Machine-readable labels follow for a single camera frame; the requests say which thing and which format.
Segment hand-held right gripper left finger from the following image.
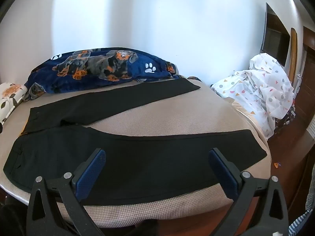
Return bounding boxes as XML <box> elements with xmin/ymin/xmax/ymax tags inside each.
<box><xmin>26</xmin><ymin>148</ymin><xmax>107</xmax><ymax>236</ymax></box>

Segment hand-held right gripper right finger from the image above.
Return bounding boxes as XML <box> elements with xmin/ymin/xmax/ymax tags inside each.
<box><xmin>208</xmin><ymin>147</ymin><xmax>289</xmax><ymax>236</ymax></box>

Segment black pants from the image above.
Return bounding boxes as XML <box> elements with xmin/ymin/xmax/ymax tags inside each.
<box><xmin>3</xmin><ymin>79</ymin><xmax>267</xmax><ymax>206</ymax></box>

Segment beige bed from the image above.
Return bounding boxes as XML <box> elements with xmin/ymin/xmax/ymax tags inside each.
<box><xmin>0</xmin><ymin>77</ymin><xmax>271</xmax><ymax>229</ymax></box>

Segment white patterned sheet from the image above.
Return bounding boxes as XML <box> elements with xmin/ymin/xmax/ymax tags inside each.
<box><xmin>210</xmin><ymin>53</ymin><xmax>294</xmax><ymax>139</ymax></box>

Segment blue striped cloth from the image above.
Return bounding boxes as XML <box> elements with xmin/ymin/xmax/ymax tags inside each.
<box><xmin>288</xmin><ymin>209</ymin><xmax>315</xmax><ymax>236</ymax></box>

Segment white floral pillow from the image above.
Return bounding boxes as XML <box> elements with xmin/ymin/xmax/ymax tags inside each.
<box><xmin>0</xmin><ymin>82</ymin><xmax>27</xmax><ymax>126</ymax></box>

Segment blue dog print blanket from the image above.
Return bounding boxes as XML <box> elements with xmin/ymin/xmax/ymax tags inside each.
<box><xmin>25</xmin><ymin>48</ymin><xmax>184</xmax><ymax>101</ymax></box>

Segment wooden board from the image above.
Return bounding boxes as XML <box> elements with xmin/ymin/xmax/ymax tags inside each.
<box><xmin>288</xmin><ymin>28</ymin><xmax>298</xmax><ymax>83</ymax></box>

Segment wall-mounted dark screen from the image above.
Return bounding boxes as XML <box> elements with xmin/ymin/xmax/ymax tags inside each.
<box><xmin>260</xmin><ymin>2</ymin><xmax>291</xmax><ymax>67</ymax></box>

